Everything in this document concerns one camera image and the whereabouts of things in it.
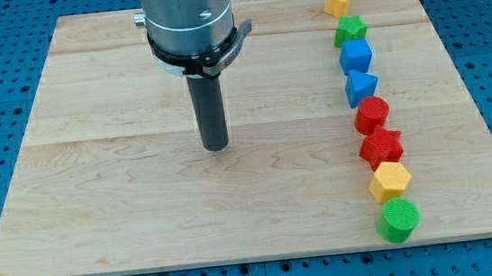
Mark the green star block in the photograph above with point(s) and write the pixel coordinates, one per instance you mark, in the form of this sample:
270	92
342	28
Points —
349	28

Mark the red star block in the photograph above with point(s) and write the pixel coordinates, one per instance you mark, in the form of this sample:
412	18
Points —
381	145

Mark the green cylinder block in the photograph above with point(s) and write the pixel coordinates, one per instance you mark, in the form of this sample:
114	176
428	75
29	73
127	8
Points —
397	220

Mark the light wooden board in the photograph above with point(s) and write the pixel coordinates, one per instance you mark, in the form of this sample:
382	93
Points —
112	178

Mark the red cylinder block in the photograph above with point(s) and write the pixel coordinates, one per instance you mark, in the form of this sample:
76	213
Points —
372	111

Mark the blue triangle block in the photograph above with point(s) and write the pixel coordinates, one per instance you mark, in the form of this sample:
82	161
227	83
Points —
358	86

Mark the yellow heart block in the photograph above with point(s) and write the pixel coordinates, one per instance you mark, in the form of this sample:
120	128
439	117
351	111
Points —
337	8

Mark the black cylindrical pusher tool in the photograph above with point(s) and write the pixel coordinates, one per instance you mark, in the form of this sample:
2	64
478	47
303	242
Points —
207	102

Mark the yellow hexagon block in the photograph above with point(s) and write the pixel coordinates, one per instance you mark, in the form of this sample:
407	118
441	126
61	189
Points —
390	179

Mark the blue cube block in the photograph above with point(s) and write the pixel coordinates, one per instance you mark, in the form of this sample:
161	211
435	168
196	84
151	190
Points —
355	55

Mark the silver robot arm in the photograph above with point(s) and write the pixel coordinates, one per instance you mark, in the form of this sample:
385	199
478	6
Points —
193	38

